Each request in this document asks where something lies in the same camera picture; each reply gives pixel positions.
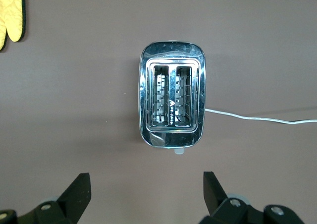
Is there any yellow quilted oven mitt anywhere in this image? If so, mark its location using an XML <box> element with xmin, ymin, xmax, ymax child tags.
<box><xmin>0</xmin><ymin>0</ymin><xmax>27</xmax><ymax>52</ymax></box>

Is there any white toaster power cord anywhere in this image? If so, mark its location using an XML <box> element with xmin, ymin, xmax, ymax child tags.
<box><xmin>205</xmin><ymin>108</ymin><xmax>317</xmax><ymax>125</ymax></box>

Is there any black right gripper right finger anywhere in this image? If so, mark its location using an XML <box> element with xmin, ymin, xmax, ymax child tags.
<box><xmin>200</xmin><ymin>171</ymin><xmax>305</xmax><ymax>224</ymax></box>

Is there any chrome and beige toaster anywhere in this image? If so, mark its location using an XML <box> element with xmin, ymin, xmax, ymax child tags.
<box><xmin>138</xmin><ymin>40</ymin><xmax>206</xmax><ymax>156</ymax></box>

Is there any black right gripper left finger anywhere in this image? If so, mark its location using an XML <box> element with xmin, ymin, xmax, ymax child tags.
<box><xmin>0</xmin><ymin>172</ymin><xmax>92</xmax><ymax>224</ymax></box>

